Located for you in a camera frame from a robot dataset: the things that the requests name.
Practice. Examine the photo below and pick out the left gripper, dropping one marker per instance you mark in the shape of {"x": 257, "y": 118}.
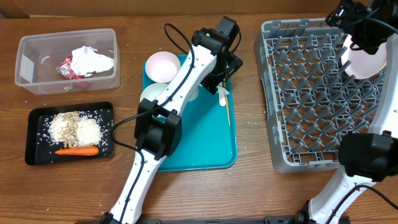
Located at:
{"x": 212, "y": 81}

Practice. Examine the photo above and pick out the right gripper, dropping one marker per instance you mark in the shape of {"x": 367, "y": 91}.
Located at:
{"x": 354, "y": 7}

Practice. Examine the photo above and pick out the white plastic fork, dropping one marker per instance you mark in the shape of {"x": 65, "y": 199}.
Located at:
{"x": 222, "y": 93}

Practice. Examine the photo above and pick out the white round plate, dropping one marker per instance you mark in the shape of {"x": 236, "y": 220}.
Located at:
{"x": 362, "y": 65}

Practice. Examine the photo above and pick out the white paper cup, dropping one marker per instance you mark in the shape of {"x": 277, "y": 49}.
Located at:
{"x": 194, "y": 94}

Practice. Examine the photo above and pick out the pink bowl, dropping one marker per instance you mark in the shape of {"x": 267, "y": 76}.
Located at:
{"x": 162, "y": 67}

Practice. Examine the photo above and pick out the white bowl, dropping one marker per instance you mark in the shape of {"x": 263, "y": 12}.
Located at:
{"x": 153, "y": 90}

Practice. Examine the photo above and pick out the white napkin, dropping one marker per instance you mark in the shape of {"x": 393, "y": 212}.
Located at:
{"x": 86, "y": 62}

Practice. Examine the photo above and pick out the red snack wrapper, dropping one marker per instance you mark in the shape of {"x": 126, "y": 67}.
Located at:
{"x": 65, "y": 69}

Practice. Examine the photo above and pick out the orange carrot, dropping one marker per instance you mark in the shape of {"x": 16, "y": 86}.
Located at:
{"x": 79, "y": 151}

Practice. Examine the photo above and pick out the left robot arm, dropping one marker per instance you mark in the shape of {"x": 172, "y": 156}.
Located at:
{"x": 158, "y": 130}

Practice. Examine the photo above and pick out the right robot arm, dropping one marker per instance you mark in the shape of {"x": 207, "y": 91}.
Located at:
{"x": 365, "y": 158}

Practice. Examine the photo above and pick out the grey dishwasher rack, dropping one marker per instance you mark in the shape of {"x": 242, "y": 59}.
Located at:
{"x": 311, "y": 100}

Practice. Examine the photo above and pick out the wooden chopstick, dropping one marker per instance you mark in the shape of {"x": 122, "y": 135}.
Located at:
{"x": 227, "y": 104}

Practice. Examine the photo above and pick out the teal plastic serving tray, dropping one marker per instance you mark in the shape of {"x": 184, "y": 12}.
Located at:
{"x": 207, "y": 141}

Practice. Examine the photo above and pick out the spilled rice pile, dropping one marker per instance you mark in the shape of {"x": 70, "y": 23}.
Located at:
{"x": 88, "y": 132}

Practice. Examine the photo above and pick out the peanuts in pink bowl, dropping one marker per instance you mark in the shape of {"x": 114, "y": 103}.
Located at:
{"x": 64, "y": 128}

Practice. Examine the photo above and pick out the clear plastic bin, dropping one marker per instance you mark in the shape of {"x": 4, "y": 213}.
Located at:
{"x": 38, "y": 56}

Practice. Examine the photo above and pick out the black plastic tray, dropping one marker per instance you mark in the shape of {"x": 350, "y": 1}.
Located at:
{"x": 40, "y": 147}

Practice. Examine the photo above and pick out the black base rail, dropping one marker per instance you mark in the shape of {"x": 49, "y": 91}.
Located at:
{"x": 266, "y": 220}

